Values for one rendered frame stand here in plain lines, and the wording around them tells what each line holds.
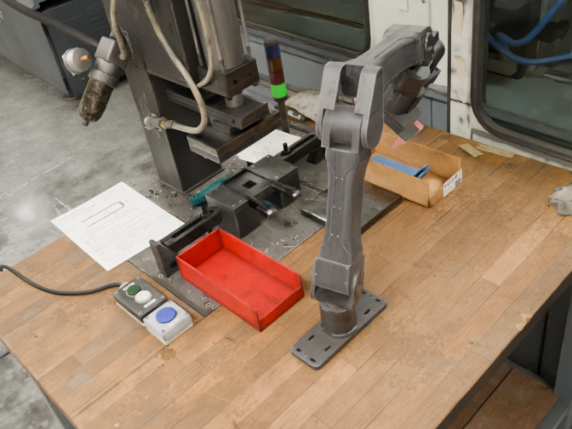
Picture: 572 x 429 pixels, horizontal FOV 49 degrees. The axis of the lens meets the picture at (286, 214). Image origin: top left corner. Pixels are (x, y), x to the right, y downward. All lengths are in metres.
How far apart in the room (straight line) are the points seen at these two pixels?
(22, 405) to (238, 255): 1.40
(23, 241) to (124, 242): 1.89
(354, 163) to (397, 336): 0.34
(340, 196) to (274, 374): 0.34
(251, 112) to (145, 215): 0.43
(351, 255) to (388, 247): 0.29
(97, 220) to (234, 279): 0.46
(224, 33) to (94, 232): 0.61
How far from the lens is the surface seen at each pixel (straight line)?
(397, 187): 1.45
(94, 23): 4.48
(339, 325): 1.12
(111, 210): 1.63
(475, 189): 1.48
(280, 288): 1.26
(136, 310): 1.27
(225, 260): 1.35
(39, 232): 3.37
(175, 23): 1.27
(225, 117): 1.31
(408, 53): 1.12
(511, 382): 1.97
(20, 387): 2.63
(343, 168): 1.00
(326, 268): 1.07
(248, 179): 1.44
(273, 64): 1.58
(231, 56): 1.25
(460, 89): 1.67
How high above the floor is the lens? 1.77
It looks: 37 degrees down
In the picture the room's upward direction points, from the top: 11 degrees counter-clockwise
